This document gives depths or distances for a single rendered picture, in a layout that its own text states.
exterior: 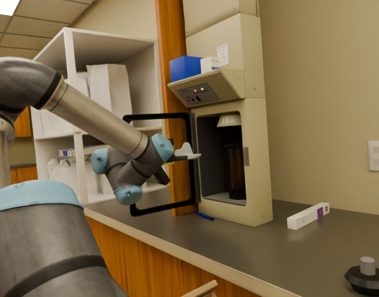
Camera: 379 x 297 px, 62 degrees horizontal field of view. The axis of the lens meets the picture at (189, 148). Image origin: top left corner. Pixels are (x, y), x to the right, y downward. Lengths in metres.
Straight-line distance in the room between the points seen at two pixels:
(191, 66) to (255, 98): 0.28
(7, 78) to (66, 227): 0.41
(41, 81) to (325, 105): 1.13
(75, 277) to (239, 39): 1.00
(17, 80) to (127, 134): 0.27
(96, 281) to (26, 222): 0.10
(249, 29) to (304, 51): 0.39
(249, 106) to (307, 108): 0.42
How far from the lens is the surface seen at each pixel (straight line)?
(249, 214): 1.21
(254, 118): 1.19
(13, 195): 0.43
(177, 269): 1.17
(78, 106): 0.77
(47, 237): 0.39
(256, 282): 0.85
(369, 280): 0.79
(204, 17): 1.37
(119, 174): 0.92
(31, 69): 0.75
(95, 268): 0.39
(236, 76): 1.14
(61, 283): 0.37
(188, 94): 1.29
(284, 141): 1.59
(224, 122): 1.26
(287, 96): 1.58
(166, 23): 1.48
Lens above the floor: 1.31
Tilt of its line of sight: 3 degrees down
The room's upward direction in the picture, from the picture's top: 4 degrees counter-clockwise
